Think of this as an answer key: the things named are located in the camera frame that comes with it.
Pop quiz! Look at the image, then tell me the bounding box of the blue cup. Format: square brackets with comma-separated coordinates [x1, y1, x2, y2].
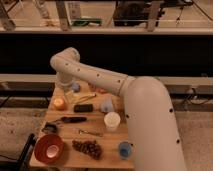
[118, 141, 132, 160]

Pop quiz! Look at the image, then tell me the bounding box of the yellow banana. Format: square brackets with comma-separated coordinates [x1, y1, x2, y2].
[73, 93, 96, 104]

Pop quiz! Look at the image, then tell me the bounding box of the red bowl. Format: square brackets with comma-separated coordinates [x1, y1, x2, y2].
[34, 134, 64, 164]

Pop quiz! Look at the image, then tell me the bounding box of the orange carrot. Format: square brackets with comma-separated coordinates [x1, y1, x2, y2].
[89, 84, 107, 94]

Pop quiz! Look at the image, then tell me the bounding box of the blue sponge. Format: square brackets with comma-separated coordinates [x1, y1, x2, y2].
[71, 83, 80, 92]

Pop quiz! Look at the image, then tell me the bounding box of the black rectangular block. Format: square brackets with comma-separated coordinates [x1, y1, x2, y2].
[74, 104, 93, 112]

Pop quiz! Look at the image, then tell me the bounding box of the white cup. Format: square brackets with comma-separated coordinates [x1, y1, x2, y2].
[104, 112, 121, 132]

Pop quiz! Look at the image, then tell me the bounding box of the bunch of dark grapes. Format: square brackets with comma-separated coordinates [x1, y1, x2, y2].
[72, 140, 102, 160]

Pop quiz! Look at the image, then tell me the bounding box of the metal key tool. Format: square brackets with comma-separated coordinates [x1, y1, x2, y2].
[78, 130, 103, 137]

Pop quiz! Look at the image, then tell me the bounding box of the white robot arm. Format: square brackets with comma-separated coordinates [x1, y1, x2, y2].
[50, 48, 187, 171]

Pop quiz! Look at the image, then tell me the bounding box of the small black clip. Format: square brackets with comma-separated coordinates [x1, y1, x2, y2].
[43, 123, 57, 133]

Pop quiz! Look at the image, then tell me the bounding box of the black chair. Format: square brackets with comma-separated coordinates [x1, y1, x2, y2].
[0, 133, 36, 171]

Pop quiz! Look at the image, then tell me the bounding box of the orange apple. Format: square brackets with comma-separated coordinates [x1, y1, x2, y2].
[53, 98, 66, 110]

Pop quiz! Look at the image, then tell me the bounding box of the black handled tool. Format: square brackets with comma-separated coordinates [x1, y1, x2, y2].
[52, 117, 87, 124]

